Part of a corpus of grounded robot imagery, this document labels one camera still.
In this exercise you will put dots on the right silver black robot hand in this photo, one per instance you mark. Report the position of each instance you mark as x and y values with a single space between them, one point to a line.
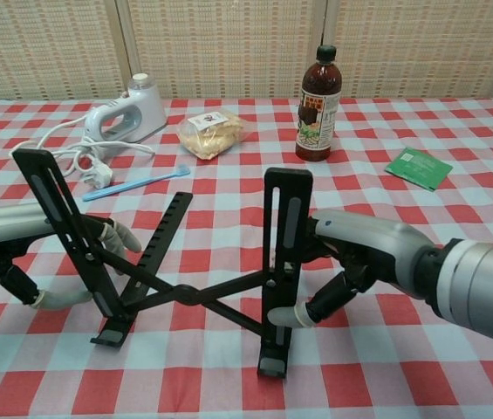
368 244

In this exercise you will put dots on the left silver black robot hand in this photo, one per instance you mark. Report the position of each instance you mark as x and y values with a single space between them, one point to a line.
6 222

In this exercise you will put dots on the black folding laptop stand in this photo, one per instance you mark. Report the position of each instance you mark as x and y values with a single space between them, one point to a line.
185 294

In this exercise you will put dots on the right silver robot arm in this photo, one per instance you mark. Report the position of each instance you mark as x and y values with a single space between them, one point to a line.
481 288

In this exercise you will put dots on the green foil packet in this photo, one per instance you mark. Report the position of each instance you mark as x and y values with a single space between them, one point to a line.
420 168

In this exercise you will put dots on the dark sauce bottle black cap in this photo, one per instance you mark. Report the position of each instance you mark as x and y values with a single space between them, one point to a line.
318 118

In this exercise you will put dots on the light blue toothbrush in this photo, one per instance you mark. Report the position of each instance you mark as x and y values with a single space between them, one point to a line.
141 182

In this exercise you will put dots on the white electric hand mixer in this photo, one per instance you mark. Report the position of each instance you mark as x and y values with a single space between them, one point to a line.
141 109

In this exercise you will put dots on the woven bamboo screen panel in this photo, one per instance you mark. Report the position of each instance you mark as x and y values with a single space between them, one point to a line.
228 43
416 43
41 43

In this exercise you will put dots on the clear bag of snacks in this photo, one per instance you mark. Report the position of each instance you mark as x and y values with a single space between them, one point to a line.
211 135

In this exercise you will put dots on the red white checkered tablecloth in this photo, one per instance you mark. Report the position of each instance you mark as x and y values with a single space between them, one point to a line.
185 393

